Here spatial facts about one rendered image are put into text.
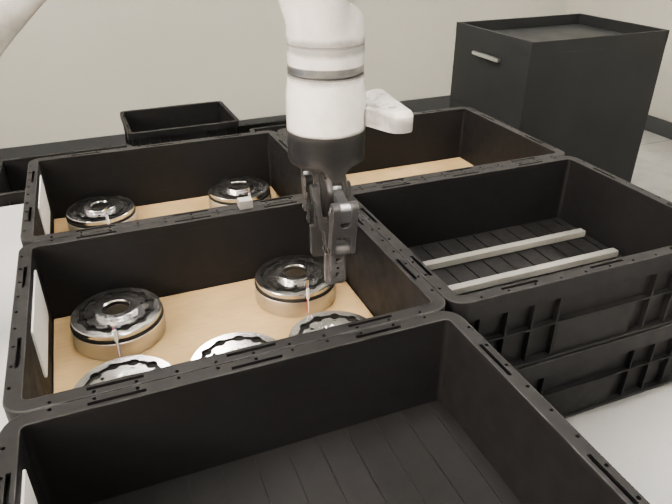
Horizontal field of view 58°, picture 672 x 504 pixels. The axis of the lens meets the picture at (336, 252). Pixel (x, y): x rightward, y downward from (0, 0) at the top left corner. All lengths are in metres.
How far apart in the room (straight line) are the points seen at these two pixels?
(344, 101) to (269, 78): 3.48
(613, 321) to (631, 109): 1.84
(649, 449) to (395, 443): 0.36
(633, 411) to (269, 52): 3.41
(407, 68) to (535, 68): 2.30
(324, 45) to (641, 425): 0.61
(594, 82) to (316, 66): 1.91
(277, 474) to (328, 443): 0.06
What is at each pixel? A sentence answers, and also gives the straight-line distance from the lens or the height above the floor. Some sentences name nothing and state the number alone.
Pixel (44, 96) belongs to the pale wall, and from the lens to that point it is 3.87.
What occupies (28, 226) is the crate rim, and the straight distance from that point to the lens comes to 0.84.
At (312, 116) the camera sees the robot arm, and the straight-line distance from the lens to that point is 0.55.
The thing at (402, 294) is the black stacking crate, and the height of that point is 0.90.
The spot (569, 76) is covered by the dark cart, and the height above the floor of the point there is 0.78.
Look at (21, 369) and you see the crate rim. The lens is 0.59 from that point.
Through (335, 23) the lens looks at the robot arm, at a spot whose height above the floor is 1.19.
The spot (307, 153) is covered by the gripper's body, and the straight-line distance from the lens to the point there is 0.56.
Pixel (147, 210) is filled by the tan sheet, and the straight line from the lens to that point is 1.07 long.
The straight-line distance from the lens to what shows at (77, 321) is 0.75.
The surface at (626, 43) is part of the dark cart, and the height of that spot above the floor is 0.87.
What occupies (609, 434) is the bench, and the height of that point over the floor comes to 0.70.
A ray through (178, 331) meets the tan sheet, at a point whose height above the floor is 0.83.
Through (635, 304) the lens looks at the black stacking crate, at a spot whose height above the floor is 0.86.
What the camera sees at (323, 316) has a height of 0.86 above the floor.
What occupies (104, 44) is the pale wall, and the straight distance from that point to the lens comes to 3.82.
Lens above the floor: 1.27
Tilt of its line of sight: 29 degrees down
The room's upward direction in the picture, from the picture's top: straight up
